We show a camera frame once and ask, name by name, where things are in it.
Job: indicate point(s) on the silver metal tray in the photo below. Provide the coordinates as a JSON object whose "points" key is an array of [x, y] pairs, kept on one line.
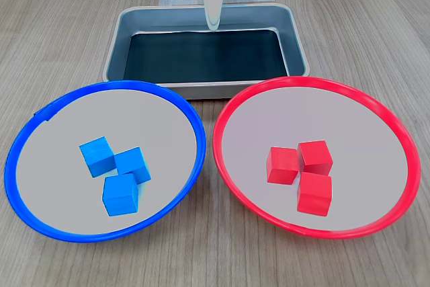
{"points": [[215, 90]]}

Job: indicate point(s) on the blue wooden cube block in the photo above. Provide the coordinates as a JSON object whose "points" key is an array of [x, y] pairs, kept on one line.
{"points": [[97, 157], [132, 162], [121, 196]]}

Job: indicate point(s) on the blue-rimmed white dish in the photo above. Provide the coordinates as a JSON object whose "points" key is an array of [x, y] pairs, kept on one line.
{"points": [[84, 115]]}

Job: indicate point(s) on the red wooden cube block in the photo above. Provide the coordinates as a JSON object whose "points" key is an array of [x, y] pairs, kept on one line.
{"points": [[315, 157], [281, 166], [314, 196]]}

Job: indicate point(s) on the red-rimmed white dish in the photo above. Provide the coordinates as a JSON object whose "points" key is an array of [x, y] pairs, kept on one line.
{"points": [[312, 115]]}

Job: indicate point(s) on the black tray liner mat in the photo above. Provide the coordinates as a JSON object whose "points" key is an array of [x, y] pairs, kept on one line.
{"points": [[208, 58]]}

